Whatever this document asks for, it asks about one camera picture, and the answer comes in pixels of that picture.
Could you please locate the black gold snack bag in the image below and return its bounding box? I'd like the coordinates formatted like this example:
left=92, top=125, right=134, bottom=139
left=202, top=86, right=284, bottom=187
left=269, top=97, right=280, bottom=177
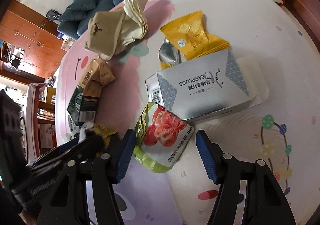
left=79, top=121, right=117, bottom=148

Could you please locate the tomato print bag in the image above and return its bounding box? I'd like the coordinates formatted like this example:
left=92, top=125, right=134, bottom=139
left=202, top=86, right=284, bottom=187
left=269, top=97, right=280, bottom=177
left=133, top=102, right=194, bottom=174

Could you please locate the brown kraft small box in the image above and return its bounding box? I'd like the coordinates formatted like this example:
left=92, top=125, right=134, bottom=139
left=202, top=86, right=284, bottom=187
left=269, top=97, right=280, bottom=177
left=77, top=58, right=115, bottom=98

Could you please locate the silver earplugs box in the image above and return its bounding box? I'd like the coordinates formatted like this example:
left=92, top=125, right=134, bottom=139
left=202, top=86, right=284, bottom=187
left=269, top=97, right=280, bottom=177
left=145, top=49, right=270, bottom=123

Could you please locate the yellow cracker packet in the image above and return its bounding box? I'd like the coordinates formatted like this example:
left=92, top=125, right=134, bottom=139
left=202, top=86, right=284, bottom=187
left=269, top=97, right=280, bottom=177
left=160, top=11, right=230, bottom=61

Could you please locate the cream tissue paper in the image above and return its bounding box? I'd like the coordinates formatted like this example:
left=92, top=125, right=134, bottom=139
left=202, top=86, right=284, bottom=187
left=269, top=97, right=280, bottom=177
left=115, top=0, right=148, bottom=55

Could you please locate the dark green small box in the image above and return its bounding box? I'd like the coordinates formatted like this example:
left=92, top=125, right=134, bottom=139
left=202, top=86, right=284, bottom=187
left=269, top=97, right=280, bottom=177
left=67, top=86, right=99, bottom=126

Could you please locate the cartoon printed tablecloth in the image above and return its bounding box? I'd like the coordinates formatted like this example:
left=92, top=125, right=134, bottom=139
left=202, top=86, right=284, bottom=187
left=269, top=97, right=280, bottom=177
left=57, top=0, right=319, bottom=224

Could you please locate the wooden cabinet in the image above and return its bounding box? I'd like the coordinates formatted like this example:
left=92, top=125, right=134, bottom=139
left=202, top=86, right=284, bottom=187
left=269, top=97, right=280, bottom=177
left=1, top=0, right=66, bottom=79

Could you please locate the cardboard box on floor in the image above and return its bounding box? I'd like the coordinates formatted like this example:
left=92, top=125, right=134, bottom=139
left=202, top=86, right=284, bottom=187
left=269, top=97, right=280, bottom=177
left=61, top=37, right=76, bottom=52

